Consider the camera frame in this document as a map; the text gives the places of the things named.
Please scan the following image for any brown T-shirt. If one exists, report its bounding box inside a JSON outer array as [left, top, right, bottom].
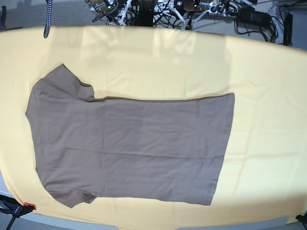
[[25, 65, 235, 207]]

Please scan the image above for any white power strip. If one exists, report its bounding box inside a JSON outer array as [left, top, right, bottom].
[[153, 1, 227, 15]]

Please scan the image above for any yellow table cloth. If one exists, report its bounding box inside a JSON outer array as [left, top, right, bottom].
[[0, 26, 307, 230]]

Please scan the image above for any black power adapter box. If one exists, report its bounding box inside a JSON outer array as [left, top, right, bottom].
[[237, 9, 271, 27]]

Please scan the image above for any black box right edge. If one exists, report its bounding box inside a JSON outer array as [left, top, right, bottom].
[[283, 13, 293, 46]]

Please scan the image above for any black clamp with orange tip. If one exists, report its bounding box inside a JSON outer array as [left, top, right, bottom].
[[0, 195, 36, 230]]

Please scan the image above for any black clamp right corner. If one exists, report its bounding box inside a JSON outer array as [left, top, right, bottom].
[[295, 213, 307, 230]]

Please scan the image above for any black stand post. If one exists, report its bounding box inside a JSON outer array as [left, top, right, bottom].
[[138, 0, 154, 27]]

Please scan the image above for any black white braided cable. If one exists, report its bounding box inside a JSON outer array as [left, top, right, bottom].
[[43, 0, 53, 39]]

